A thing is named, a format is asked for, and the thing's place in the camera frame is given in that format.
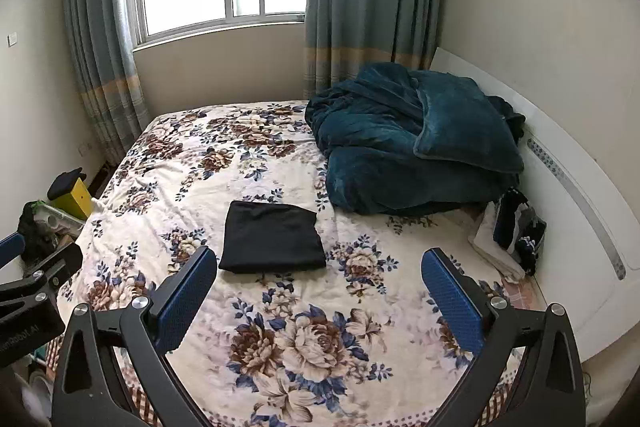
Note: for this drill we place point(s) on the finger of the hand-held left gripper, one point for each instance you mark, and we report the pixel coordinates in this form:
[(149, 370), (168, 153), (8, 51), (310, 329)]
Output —
[(57, 264), (11, 249)]

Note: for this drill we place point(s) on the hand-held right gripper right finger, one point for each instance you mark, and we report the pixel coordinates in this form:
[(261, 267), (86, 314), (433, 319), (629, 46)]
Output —
[(452, 302)]

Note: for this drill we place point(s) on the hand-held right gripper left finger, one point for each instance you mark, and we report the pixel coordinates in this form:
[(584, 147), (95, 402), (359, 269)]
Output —
[(187, 297)]

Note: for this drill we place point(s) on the dark striped sweater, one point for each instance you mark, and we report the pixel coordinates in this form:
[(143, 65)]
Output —
[(270, 237)]

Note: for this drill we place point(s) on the black clothes pile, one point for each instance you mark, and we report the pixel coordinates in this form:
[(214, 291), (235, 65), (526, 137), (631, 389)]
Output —
[(520, 227)]

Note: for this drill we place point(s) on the black bag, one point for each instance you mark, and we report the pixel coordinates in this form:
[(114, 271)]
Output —
[(35, 232)]

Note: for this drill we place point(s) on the white plastic container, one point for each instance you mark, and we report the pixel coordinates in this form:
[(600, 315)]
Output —
[(65, 219)]

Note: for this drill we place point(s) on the yellow box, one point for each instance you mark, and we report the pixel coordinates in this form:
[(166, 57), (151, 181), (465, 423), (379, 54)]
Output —
[(80, 202)]

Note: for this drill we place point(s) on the white folded cloth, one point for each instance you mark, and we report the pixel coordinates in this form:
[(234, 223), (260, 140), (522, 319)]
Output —
[(492, 247)]

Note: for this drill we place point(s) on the black cloth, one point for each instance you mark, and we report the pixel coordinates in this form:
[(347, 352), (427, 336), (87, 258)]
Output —
[(66, 182)]

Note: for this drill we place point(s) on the floral bedspread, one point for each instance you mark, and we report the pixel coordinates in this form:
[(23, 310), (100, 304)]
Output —
[(225, 167)]

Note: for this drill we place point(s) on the white headboard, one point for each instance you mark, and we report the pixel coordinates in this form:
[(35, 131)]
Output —
[(575, 207)]

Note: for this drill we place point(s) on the teal plush blanket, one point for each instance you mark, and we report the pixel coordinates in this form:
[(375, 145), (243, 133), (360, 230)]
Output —
[(400, 142)]

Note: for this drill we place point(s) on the wall socket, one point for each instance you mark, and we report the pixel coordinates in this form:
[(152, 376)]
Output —
[(85, 148)]

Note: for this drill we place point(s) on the white wall switch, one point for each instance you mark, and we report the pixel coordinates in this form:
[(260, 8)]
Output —
[(12, 39)]

